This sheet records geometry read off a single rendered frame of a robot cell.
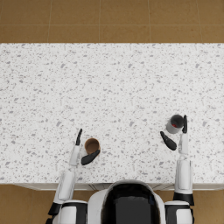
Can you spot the brown cup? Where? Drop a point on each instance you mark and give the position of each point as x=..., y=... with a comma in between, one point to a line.
x=92, y=145

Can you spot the red berry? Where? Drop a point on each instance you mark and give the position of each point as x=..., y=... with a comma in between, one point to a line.
x=174, y=125

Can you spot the grey cup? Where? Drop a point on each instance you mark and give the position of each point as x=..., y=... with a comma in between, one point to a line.
x=175, y=124

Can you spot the robot body with dark round top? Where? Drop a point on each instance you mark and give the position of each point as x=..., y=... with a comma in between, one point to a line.
x=127, y=202

